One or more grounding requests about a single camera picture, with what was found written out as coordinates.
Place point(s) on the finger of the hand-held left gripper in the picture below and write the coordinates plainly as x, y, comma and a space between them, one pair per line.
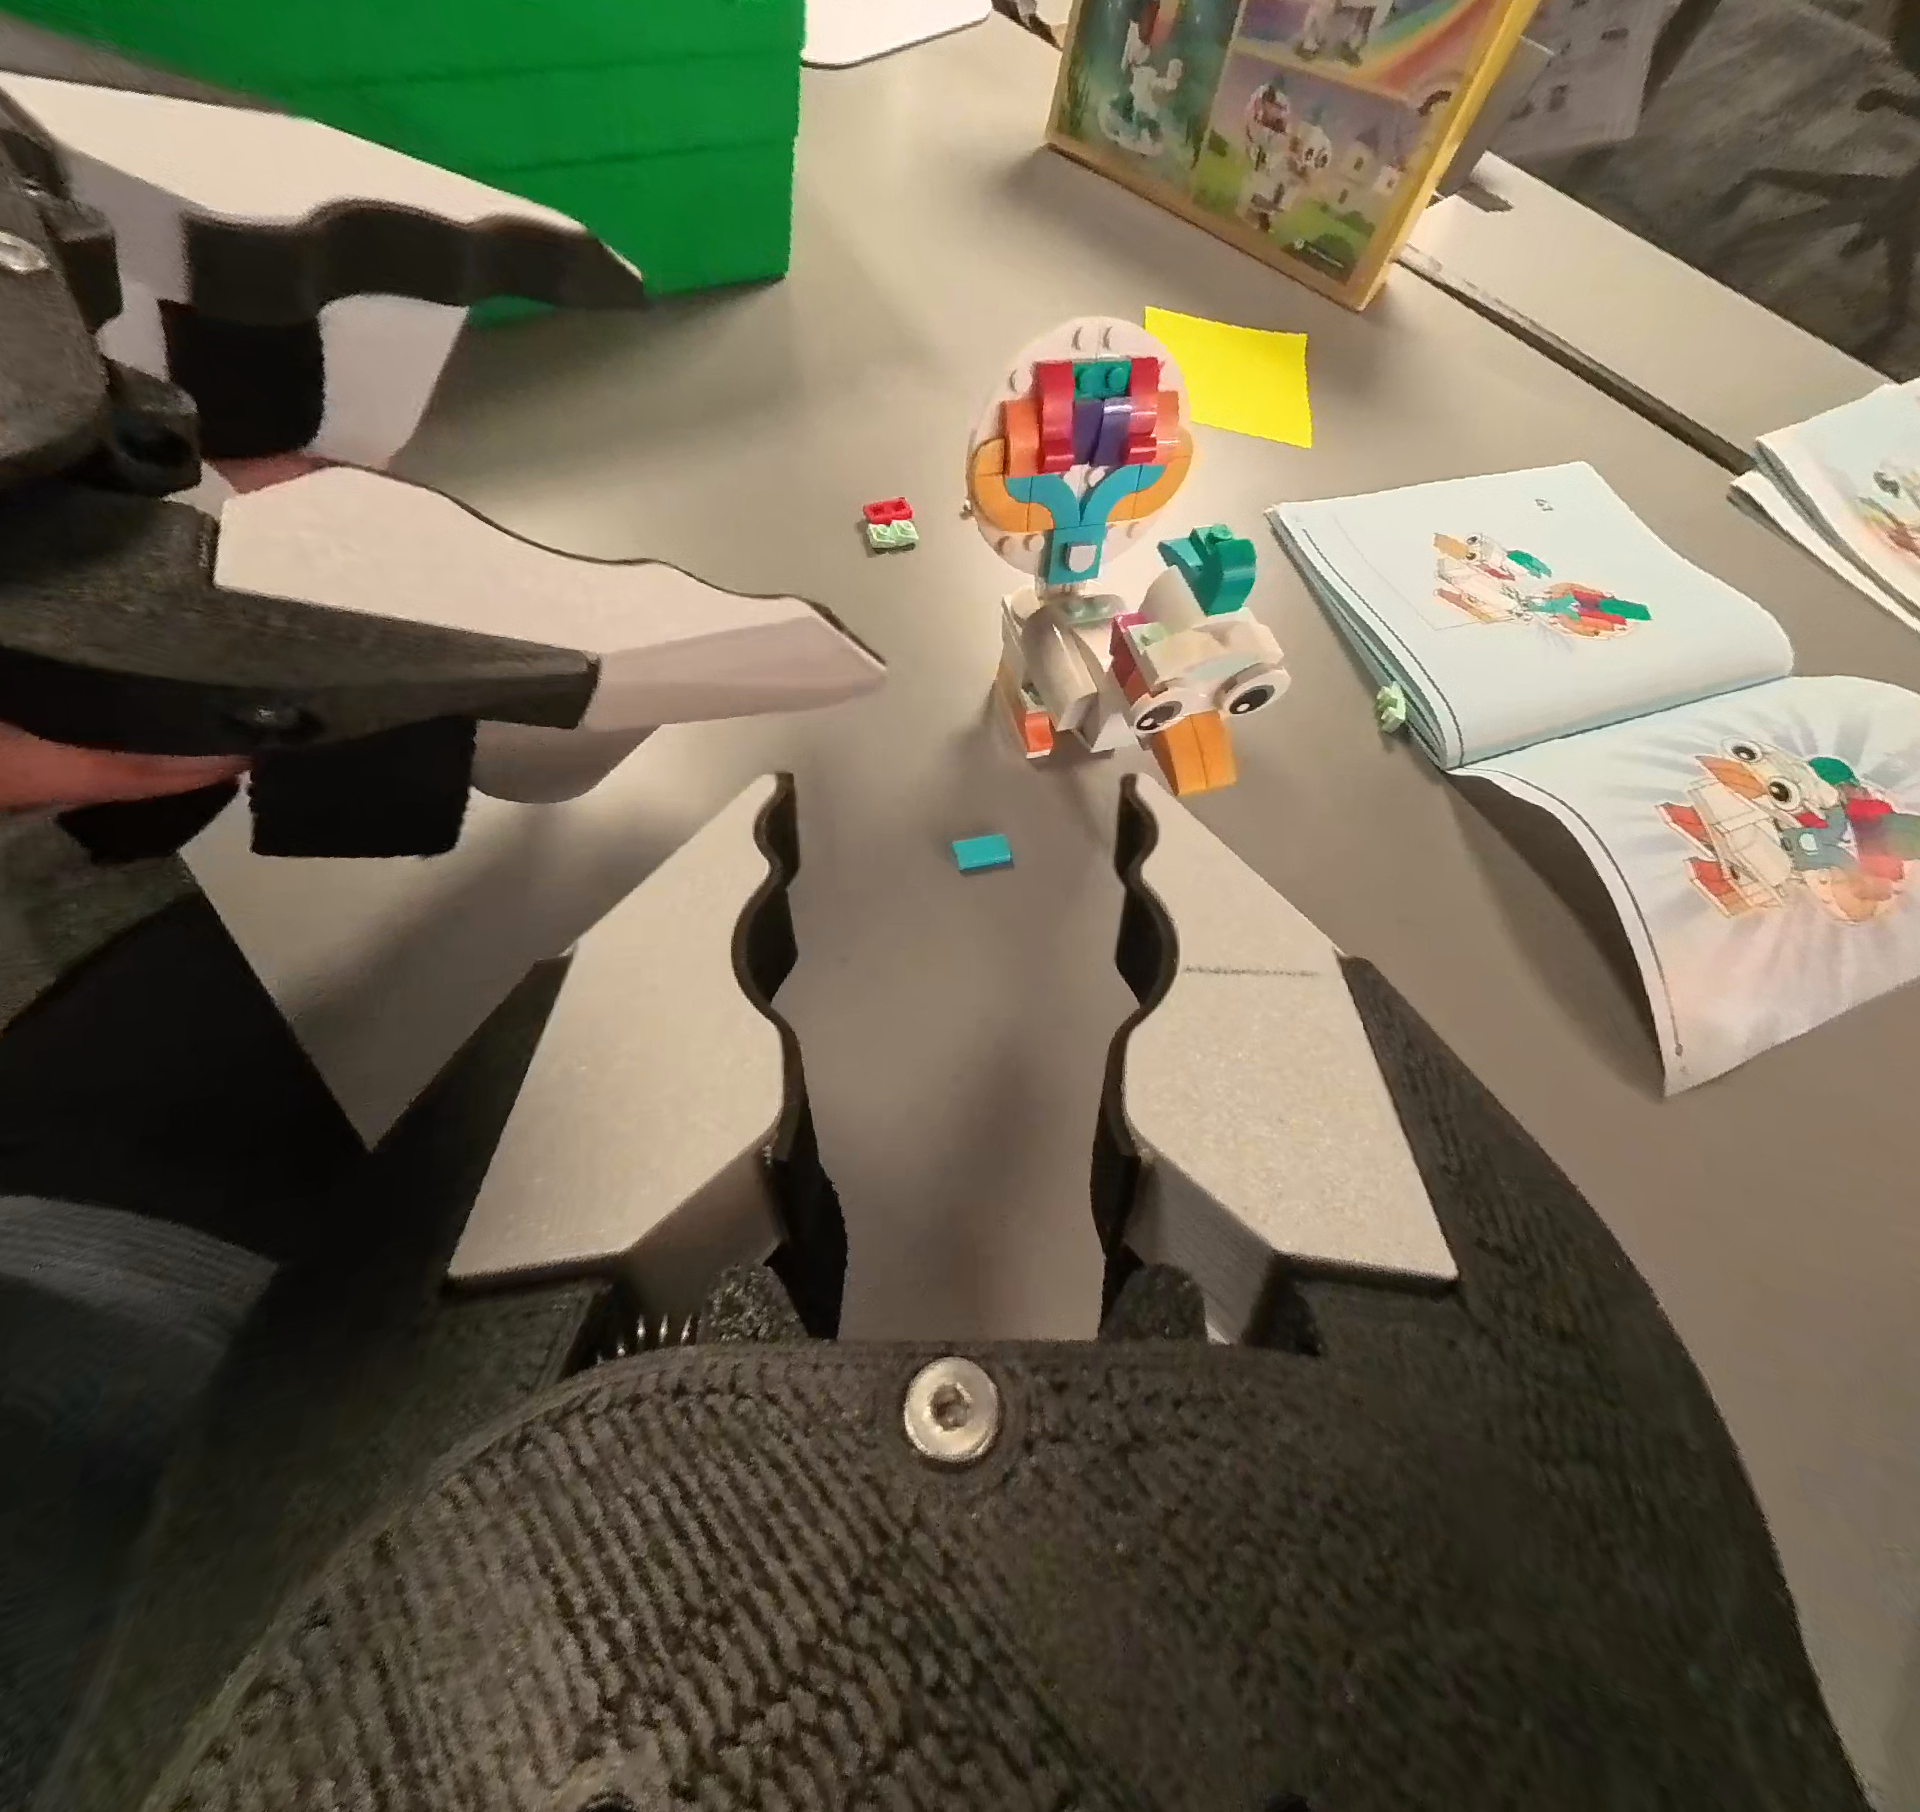
676, 641
377, 193

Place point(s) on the colourful lego bird model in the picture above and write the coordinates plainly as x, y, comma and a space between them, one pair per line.
1112, 641

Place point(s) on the person's grey clothing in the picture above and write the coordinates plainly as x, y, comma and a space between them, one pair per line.
90, 1394

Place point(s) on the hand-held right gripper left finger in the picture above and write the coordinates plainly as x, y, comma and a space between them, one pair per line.
660, 1093

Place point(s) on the teal lego tile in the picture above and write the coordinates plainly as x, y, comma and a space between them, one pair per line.
982, 854

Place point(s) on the small red lego piece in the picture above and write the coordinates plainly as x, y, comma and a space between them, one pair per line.
887, 508

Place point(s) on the white paper leaflet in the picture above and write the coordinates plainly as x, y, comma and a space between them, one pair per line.
1606, 28

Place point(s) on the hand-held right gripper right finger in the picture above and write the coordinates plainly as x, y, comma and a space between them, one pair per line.
1277, 1106

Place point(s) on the small light green lego piece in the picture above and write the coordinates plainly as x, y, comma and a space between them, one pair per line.
1392, 707

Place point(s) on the yellow sticky note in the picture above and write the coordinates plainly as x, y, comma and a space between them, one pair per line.
1254, 381

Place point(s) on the closed lego instruction booklet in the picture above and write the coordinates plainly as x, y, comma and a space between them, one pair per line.
1846, 477

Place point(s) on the yellow lego box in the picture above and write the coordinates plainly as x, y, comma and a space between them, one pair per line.
1277, 72

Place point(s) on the person's left hand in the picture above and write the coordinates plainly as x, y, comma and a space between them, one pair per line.
105, 775

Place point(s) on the open lego instruction booklet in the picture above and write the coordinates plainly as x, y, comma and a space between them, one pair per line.
1576, 612

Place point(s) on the green plastic bin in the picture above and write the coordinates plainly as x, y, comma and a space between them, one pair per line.
450, 72

